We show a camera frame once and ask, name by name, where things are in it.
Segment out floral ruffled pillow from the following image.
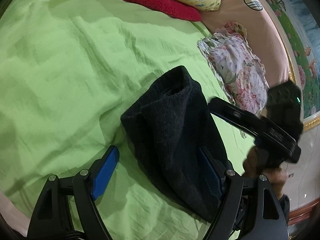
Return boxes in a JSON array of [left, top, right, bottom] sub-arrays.
[[197, 22, 269, 115]]

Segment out black camera box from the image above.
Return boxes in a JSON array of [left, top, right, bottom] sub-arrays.
[[266, 80, 303, 142]]

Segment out pink blanket with plaid hearts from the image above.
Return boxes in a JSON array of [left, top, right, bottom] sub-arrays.
[[201, 0, 289, 88]]

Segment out green bed sheet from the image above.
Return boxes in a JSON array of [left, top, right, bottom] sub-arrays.
[[0, 0, 256, 240]]

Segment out red wooden cabinet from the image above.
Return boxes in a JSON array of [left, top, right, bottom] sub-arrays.
[[288, 198, 320, 225]]

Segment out right hand holding gripper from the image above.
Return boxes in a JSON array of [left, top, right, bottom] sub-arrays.
[[242, 146, 289, 199]]

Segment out gold framed landscape painting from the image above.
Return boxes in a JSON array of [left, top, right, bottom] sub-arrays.
[[265, 0, 319, 131]]

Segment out black pants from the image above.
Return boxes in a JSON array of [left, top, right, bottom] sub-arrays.
[[121, 66, 232, 222]]

